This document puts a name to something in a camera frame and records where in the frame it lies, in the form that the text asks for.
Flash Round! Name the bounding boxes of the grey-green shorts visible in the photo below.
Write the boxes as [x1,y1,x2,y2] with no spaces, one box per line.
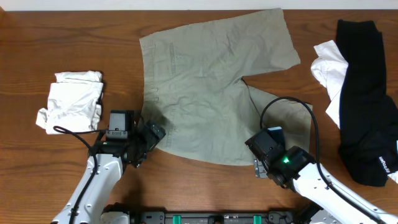
[140,9,312,166]

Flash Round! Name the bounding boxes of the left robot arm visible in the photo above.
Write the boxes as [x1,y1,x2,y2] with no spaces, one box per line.
[52,110,166,224]

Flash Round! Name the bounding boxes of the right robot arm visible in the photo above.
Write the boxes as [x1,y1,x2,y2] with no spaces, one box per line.
[245,127,397,223]

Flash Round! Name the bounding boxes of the white folded garment on left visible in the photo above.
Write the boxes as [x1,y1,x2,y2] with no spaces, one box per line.
[35,71,104,134]

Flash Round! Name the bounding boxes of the white garment on right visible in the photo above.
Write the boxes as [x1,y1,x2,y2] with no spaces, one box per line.
[310,40,348,128]

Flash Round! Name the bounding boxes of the black garment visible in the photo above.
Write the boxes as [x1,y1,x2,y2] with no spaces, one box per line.
[336,20,397,187]

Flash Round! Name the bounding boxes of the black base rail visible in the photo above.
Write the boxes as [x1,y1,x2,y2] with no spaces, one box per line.
[99,203,317,224]

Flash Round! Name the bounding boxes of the left black cable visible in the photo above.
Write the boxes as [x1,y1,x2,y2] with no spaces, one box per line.
[52,125,108,224]

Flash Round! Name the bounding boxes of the black cable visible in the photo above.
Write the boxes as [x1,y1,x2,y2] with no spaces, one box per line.
[52,125,108,224]
[259,96,386,224]

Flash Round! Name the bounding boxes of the right black cable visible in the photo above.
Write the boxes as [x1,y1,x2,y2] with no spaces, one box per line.
[259,96,386,224]

